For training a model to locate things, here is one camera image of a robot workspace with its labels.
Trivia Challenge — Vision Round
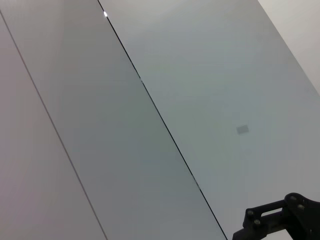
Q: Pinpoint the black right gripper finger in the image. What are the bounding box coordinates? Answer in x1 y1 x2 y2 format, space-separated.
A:
231 192 320 240

